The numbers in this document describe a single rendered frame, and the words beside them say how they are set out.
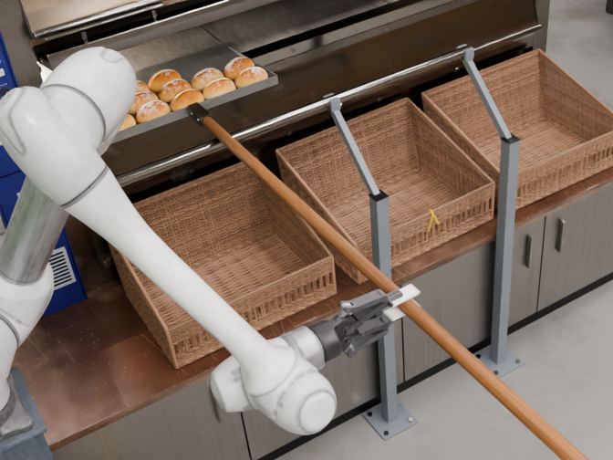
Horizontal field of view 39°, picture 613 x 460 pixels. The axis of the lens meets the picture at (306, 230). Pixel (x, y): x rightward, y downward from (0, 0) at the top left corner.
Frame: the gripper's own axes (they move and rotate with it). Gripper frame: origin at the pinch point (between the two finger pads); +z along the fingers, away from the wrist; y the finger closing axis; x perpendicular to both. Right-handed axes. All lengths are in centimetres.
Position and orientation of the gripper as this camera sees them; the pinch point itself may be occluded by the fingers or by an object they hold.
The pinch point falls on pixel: (401, 302)
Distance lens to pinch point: 172.0
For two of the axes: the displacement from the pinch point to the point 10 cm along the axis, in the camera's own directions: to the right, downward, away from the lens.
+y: 0.8, 8.0, 6.0
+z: 8.5, -3.7, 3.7
